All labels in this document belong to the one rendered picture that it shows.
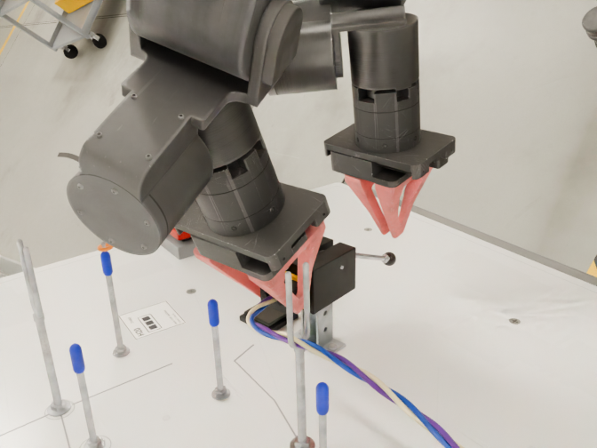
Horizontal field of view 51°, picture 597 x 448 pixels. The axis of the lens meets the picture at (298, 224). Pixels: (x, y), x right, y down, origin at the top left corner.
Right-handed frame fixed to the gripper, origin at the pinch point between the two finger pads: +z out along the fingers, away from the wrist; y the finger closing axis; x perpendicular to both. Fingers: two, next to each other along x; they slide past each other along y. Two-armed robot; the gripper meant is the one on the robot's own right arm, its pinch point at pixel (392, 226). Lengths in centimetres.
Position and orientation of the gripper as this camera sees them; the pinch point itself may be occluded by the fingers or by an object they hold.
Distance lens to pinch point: 60.7
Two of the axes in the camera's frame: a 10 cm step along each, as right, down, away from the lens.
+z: 1.2, 8.5, 5.2
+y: 7.4, 2.7, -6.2
